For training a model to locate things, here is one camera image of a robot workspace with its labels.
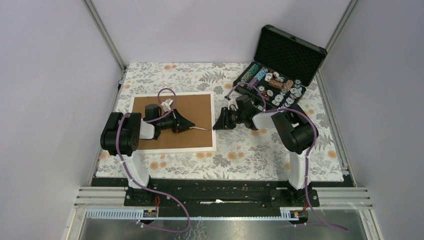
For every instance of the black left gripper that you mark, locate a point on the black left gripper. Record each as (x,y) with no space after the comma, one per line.
(180,123)

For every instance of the black poker chip case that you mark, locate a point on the black poker chip case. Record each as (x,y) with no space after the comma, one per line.
(283,66)

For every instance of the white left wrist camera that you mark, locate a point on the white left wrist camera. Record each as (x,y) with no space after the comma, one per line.
(167,105)

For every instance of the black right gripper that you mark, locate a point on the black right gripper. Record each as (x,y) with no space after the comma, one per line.
(223,122)

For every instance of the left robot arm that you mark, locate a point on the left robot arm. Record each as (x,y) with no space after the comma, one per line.
(123,131)

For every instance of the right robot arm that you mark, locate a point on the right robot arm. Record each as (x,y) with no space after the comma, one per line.
(294,129)

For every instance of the yellow handled screwdriver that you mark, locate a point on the yellow handled screwdriver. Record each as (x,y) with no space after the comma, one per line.
(200,128)

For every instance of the white picture frame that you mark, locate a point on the white picture frame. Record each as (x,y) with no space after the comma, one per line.
(197,107)

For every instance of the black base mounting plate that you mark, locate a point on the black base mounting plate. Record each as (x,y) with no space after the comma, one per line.
(208,198)

